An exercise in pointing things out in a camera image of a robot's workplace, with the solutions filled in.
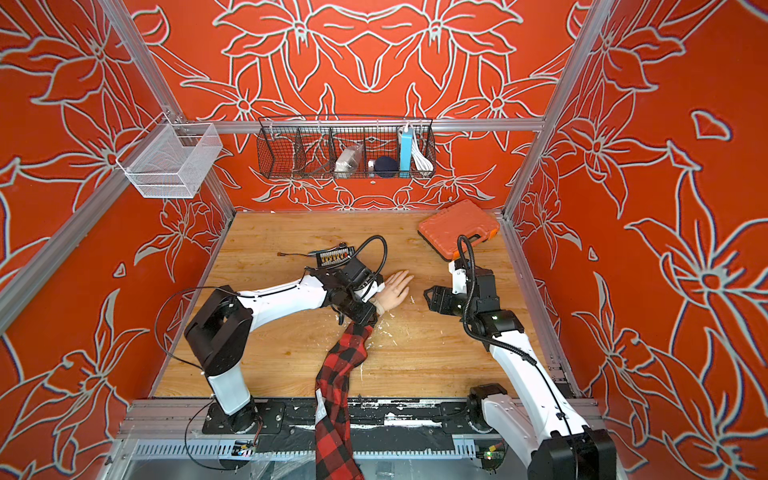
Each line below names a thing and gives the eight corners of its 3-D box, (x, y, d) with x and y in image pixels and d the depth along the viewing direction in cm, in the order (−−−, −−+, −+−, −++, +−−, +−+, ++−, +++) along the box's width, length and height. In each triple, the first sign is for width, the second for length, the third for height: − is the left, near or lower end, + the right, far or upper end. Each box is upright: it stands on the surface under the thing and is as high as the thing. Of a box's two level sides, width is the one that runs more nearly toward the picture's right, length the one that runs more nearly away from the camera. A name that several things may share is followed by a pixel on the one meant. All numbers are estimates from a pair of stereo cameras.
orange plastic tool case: (446, 263, 105) (448, 254, 101) (415, 230, 115) (416, 221, 111) (498, 233, 114) (502, 224, 110) (465, 205, 124) (467, 196, 120)
